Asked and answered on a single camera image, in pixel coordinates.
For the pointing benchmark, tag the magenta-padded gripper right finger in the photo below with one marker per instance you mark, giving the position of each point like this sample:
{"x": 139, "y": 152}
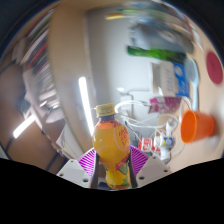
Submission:
{"x": 153, "y": 170}

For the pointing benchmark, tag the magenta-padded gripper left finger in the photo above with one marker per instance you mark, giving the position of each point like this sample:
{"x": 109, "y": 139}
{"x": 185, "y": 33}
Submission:
{"x": 70, "y": 171}

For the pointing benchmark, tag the yellow drink bottle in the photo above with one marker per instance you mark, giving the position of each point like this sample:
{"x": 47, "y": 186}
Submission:
{"x": 110, "y": 143}

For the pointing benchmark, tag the red and white canister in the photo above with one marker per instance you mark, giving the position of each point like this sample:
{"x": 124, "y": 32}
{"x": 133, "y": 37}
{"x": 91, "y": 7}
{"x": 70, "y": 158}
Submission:
{"x": 145, "y": 145}

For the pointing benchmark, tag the orange plastic cup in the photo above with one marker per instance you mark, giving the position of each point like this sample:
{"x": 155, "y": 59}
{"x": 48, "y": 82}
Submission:
{"x": 198, "y": 126}

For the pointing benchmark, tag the ceiling light tube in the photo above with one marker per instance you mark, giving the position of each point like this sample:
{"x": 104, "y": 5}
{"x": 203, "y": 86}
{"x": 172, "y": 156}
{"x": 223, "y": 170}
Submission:
{"x": 23, "y": 126}

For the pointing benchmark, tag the white light bar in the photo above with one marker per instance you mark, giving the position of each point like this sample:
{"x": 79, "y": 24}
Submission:
{"x": 85, "y": 106}

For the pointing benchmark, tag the magenta pouch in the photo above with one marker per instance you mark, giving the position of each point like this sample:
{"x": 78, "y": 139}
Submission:
{"x": 165, "y": 104}

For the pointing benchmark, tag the white and blue carton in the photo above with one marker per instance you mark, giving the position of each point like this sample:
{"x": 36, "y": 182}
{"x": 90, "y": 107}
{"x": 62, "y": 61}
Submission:
{"x": 173, "y": 80}

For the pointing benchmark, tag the dark green glass bottle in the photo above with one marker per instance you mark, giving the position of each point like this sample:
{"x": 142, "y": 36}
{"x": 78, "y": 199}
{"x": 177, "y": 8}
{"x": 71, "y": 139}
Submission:
{"x": 156, "y": 54}

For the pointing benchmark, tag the flat round red coaster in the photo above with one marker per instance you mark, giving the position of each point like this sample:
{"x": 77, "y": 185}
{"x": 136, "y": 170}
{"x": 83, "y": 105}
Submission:
{"x": 214, "y": 67}

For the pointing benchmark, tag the grey shaker bottle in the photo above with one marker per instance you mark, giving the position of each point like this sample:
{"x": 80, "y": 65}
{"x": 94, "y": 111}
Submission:
{"x": 160, "y": 36}

